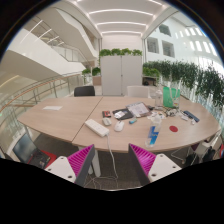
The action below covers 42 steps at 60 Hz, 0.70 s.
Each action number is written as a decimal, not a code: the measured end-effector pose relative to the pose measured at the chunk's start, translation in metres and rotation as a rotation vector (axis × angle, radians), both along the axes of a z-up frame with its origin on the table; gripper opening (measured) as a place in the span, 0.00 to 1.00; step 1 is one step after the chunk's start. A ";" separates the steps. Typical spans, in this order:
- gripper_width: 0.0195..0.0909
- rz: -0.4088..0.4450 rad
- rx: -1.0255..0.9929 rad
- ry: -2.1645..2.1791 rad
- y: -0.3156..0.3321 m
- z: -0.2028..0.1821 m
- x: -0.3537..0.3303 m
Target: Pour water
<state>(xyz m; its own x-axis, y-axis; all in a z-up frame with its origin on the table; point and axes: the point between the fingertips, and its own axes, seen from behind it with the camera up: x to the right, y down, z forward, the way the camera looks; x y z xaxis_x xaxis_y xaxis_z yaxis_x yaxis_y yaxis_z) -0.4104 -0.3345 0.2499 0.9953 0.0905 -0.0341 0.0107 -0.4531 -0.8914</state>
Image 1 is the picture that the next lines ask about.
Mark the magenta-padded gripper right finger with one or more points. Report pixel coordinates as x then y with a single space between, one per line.
161 165

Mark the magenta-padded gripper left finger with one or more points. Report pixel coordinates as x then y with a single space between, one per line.
63 166

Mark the clear blue-labelled water bottle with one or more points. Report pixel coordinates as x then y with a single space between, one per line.
153 135

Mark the flat round red coaster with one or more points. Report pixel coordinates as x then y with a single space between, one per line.
173 128

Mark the white chair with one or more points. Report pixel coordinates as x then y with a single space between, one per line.
205 146
138 91

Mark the colourful sticker sheet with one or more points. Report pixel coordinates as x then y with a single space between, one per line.
156 116

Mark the small teal tube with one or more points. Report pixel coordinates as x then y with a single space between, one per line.
133 121

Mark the white flat packet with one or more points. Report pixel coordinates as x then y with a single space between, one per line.
184 117

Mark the dark blue flat case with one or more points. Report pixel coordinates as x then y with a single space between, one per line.
191 116

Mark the white computer mouse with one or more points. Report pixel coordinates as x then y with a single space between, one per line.
119 126

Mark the white paper sheet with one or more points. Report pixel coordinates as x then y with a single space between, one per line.
52 107

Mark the brown notebook with white paper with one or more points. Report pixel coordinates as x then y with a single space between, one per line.
138 109

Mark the clear jar with white lid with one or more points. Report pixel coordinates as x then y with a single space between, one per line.
158 98

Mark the small red black box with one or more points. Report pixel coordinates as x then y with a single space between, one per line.
106 114

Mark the green tote bag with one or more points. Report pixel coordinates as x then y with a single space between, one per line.
170 97

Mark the black chair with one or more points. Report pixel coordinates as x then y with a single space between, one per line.
84 91

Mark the row of green hedge plants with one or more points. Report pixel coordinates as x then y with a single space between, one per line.
186 75

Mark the brown planter with green plants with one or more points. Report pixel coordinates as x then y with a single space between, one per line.
96 76

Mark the white cabinet topped with plants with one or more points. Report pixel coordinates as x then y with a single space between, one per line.
120 76

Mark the group of ceiling light strips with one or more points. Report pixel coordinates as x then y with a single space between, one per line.
120 11

